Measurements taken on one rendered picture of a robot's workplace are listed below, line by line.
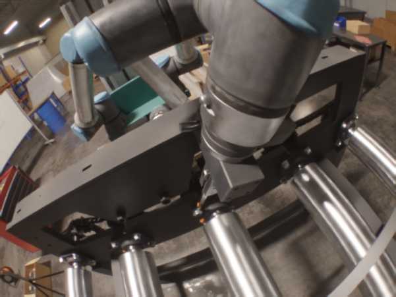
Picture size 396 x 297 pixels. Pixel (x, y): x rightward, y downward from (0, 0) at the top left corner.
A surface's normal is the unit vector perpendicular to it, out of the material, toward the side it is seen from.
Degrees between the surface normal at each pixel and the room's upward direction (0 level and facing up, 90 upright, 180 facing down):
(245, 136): 93
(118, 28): 80
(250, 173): 26
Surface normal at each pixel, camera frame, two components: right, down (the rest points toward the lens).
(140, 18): 0.16, 0.54
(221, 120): -0.62, 0.58
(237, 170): 0.14, -0.58
